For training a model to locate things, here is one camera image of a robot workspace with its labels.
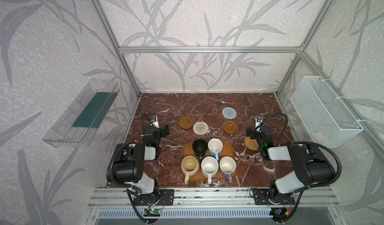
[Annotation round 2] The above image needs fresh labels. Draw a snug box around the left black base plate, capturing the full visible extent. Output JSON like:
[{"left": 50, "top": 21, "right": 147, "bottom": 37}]
[{"left": 134, "top": 189, "right": 175, "bottom": 206}]

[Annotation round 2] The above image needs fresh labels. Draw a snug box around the white wire mesh basket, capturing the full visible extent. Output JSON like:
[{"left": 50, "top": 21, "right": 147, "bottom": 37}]
[{"left": 290, "top": 76, "right": 364, "bottom": 148}]

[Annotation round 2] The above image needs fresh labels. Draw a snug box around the green circuit board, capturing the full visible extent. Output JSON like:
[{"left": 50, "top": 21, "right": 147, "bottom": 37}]
[{"left": 143, "top": 209, "right": 162, "bottom": 217}]

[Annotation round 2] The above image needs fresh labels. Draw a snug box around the brown rectangular tray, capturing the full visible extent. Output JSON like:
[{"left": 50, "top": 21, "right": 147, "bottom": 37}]
[{"left": 183, "top": 141, "right": 235, "bottom": 182}]

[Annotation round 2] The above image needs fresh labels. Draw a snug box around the tan rattan coaster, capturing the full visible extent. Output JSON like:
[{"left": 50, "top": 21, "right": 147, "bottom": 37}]
[{"left": 244, "top": 137, "right": 259, "bottom": 151}]

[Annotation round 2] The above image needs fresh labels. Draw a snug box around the black mug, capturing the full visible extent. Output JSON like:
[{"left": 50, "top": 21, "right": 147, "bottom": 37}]
[{"left": 193, "top": 139, "right": 208, "bottom": 161}]

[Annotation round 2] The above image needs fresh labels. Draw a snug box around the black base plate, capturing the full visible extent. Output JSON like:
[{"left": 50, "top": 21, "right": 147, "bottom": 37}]
[
  {"left": 134, "top": 189, "right": 175, "bottom": 206},
  {"left": 249, "top": 188, "right": 296, "bottom": 205}
]

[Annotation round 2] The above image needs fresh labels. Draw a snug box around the brown wooden coaster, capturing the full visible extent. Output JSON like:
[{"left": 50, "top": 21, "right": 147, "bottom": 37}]
[
  {"left": 179, "top": 116, "right": 195, "bottom": 130},
  {"left": 222, "top": 120, "right": 239, "bottom": 135}
]

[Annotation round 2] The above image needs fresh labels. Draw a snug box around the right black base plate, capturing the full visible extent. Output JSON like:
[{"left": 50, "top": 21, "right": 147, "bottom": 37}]
[{"left": 249, "top": 188, "right": 296, "bottom": 205}]

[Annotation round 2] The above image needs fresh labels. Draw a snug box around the right controller with wires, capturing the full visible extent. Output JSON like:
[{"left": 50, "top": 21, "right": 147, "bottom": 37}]
[{"left": 270, "top": 208, "right": 292, "bottom": 218}]

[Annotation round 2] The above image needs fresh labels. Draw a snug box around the white woven round coaster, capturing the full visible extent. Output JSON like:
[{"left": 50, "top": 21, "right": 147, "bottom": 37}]
[{"left": 193, "top": 122, "right": 210, "bottom": 135}]

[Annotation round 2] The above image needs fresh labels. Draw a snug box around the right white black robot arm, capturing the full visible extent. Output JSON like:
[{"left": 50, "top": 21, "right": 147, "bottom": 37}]
[{"left": 246, "top": 117, "right": 342, "bottom": 205}]

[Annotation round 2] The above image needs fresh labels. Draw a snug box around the beige mug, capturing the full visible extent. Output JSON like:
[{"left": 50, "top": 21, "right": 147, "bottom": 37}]
[{"left": 181, "top": 156, "right": 200, "bottom": 184}]

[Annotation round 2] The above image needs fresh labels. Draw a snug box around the pink object in basket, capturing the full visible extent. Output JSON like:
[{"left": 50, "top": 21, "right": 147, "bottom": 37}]
[{"left": 312, "top": 132, "right": 325, "bottom": 144}]

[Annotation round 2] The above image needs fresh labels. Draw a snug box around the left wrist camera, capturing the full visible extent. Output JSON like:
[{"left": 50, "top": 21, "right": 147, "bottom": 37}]
[{"left": 150, "top": 116, "right": 160, "bottom": 128}]

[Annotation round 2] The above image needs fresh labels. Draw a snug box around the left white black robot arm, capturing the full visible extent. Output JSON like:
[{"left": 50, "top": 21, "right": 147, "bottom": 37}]
[{"left": 106, "top": 113, "right": 170, "bottom": 199}]

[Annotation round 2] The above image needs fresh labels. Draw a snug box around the white lilac-handled mug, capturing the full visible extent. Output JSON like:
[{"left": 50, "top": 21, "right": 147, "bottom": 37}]
[{"left": 219, "top": 157, "right": 237, "bottom": 184}]

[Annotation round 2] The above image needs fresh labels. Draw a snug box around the aluminium front rail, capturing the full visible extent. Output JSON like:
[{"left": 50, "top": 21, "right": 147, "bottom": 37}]
[{"left": 87, "top": 187, "right": 340, "bottom": 209}]

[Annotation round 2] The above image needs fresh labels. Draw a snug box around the clear plastic wall bin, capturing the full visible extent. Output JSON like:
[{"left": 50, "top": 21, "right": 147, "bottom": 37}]
[{"left": 43, "top": 79, "right": 120, "bottom": 148}]

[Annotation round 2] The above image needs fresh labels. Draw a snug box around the light blue mug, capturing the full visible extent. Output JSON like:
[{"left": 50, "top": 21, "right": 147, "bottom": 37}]
[{"left": 208, "top": 138, "right": 223, "bottom": 161}]

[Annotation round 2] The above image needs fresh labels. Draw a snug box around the grey blue woven coaster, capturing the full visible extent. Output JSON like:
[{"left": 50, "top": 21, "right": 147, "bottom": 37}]
[{"left": 222, "top": 107, "right": 237, "bottom": 120}]

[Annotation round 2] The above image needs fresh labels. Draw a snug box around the aluminium cage frame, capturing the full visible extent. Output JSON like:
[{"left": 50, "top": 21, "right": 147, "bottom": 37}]
[{"left": 83, "top": 0, "right": 384, "bottom": 157}]

